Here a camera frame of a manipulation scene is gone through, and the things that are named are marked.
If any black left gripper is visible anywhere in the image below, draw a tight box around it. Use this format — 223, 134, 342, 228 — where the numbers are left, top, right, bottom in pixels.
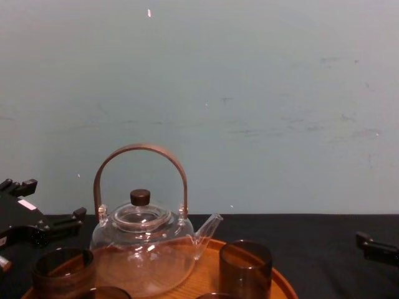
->
0, 178, 88, 249

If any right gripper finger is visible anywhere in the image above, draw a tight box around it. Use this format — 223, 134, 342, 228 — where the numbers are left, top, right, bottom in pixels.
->
355, 230, 399, 268

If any round wooden tray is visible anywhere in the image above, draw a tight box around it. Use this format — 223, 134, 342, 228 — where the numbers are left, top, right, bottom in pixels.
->
21, 237, 299, 299

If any black table cloth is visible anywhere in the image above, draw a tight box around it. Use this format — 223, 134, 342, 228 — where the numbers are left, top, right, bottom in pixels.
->
0, 213, 399, 299

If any brown glass cup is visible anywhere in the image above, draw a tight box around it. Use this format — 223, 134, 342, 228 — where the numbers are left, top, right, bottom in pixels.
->
31, 247, 96, 299
218, 239, 273, 299
193, 292, 232, 299
81, 285, 133, 299

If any glass lid with dark knob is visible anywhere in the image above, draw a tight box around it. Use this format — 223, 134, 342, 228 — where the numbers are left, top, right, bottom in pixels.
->
111, 188, 172, 233

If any black cable with silver plug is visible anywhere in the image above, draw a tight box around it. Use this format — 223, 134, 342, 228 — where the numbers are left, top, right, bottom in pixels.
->
0, 225, 43, 273

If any clear glass teapot wooden handle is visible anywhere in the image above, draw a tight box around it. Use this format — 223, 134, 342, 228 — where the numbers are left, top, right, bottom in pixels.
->
89, 143, 224, 297

